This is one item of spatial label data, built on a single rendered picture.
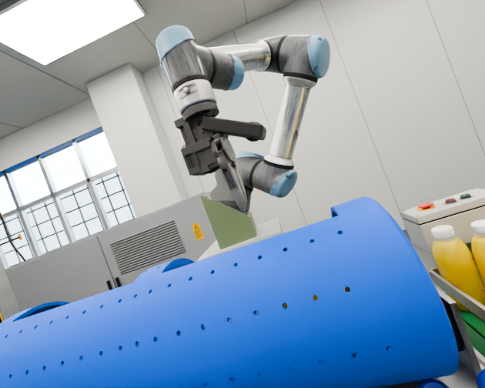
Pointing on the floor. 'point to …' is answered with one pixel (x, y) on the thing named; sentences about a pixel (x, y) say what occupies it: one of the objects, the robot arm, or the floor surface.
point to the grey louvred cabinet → (113, 255)
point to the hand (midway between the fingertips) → (245, 204)
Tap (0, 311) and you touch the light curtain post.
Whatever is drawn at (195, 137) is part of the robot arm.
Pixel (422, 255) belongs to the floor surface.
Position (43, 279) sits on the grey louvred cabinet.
